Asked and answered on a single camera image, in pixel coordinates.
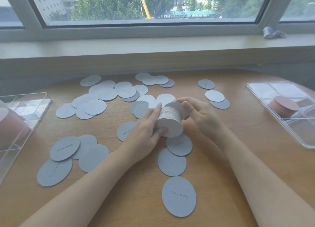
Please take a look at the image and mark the person's left hand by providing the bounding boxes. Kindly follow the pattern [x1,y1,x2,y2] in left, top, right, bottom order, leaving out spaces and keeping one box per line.
[118,102,168,161]

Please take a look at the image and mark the person's right hand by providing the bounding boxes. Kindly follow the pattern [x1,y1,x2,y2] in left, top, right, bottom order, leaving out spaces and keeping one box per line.
[175,97,224,137]

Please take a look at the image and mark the thick grey coaster stack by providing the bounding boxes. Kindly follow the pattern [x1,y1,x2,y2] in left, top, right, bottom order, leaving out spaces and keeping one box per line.
[155,101,188,139]

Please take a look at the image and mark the person's left forearm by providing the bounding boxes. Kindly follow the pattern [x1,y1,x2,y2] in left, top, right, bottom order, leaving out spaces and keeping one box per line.
[19,146,139,227]

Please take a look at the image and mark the person's right forearm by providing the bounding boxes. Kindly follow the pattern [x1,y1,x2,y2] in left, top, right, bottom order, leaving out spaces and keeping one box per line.
[194,125,315,227]

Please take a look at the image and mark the spread of loose grey coasters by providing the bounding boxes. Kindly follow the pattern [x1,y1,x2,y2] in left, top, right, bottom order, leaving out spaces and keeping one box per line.
[37,72,231,218]

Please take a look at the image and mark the beige window sill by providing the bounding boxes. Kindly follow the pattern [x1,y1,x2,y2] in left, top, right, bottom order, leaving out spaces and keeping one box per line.
[0,34,315,60]

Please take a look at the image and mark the pink coaster stack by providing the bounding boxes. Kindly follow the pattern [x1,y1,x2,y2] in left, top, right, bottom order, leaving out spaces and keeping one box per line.
[0,107,31,149]
[268,96,300,118]

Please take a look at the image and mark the crumpled silver tape piece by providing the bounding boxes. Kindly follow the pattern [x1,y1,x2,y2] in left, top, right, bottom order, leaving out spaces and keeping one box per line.
[263,26,287,40]

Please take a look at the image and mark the yellow crane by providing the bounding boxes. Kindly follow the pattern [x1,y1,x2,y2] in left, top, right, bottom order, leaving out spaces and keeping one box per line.
[137,0,155,20]

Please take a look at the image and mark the clear acrylic divided tray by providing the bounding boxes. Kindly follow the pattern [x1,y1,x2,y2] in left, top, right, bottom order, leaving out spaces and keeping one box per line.
[0,92,52,183]
[246,81,315,150]

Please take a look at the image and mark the green trees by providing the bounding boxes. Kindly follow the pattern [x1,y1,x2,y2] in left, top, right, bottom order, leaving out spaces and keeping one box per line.
[49,0,272,21]

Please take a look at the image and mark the white building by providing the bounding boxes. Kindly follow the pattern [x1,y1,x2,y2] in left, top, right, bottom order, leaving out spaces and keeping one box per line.
[28,0,67,21]

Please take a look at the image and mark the white window frame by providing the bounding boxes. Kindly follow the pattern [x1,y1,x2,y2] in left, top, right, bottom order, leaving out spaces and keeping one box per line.
[0,0,315,42]

